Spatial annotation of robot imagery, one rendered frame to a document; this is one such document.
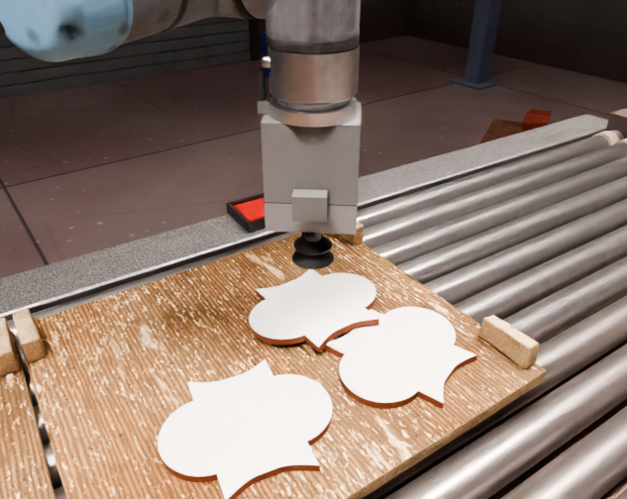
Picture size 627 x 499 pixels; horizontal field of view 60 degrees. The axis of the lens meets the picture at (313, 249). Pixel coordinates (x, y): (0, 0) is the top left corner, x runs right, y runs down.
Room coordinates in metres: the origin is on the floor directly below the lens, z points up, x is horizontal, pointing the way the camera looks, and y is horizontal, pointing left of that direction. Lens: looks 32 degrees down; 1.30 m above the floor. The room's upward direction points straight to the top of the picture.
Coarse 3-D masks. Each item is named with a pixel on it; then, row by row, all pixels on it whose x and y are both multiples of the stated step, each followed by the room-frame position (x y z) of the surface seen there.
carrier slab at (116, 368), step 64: (256, 256) 0.57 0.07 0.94; (64, 320) 0.45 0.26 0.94; (128, 320) 0.45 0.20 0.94; (192, 320) 0.45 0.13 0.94; (448, 320) 0.45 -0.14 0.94; (64, 384) 0.35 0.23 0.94; (128, 384) 0.35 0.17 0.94; (320, 384) 0.35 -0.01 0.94; (448, 384) 0.35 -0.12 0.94; (512, 384) 0.35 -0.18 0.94; (64, 448) 0.28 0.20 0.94; (128, 448) 0.28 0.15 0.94; (320, 448) 0.28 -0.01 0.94; (384, 448) 0.28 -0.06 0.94
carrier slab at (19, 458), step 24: (0, 384) 0.35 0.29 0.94; (24, 384) 0.35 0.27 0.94; (0, 408) 0.33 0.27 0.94; (24, 408) 0.33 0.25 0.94; (0, 432) 0.30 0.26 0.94; (24, 432) 0.30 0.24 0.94; (0, 456) 0.28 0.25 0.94; (24, 456) 0.28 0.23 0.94; (0, 480) 0.26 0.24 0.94; (24, 480) 0.26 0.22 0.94; (48, 480) 0.26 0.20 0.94
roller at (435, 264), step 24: (600, 192) 0.79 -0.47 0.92; (624, 192) 0.81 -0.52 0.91; (528, 216) 0.71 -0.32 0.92; (552, 216) 0.72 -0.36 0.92; (576, 216) 0.74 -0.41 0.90; (480, 240) 0.64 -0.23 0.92; (504, 240) 0.65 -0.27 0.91; (408, 264) 0.58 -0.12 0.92; (432, 264) 0.58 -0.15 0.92; (456, 264) 0.60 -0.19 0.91
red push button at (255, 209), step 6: (240, 204) 0.73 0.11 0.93; (246, 204) 0.73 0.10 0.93; (252, 204) 0.73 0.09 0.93; (258, 204) 0.73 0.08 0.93; (240, 210) 0.71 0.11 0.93; (246, 210) 0.71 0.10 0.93; (252, 210) 0.71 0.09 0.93; (258, 210) 0.71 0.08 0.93; (246, 216) 0.69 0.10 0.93; (252, 216) 0.69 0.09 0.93; (258, 216) 0.69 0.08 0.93
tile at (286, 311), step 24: (264, 288) 0.49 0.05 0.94; (288, 288) 0.49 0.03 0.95; (312, 288) 0.49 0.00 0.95; (336, 288) 0.48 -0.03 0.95; (360, 288) 0.48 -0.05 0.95; (264, 312) 0.45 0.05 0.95; (288, 312) 0.44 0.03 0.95; (312, 312) 0.44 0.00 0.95; (336, 312) 0.44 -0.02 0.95; (360, 312) 0.44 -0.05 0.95; (264, 336) 0.41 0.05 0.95; (288, 336) 0.40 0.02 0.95; (312, 336) 0.40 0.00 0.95; (336, 336) 0.41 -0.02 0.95
